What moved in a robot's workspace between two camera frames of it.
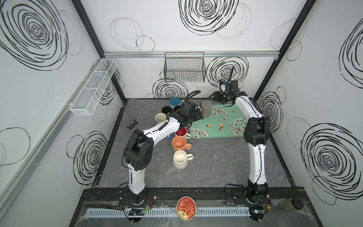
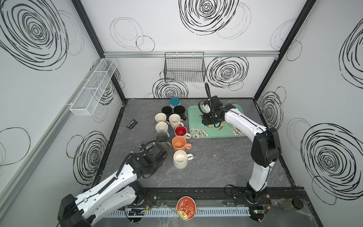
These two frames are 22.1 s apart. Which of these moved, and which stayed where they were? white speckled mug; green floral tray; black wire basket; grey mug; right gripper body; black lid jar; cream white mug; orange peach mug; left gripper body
Moved: grey mug; left gripper body; right gripper body
Stayed: orange peach mug; green floral tray; cream white mug; white speckled mug; black wire basket; black lid jar
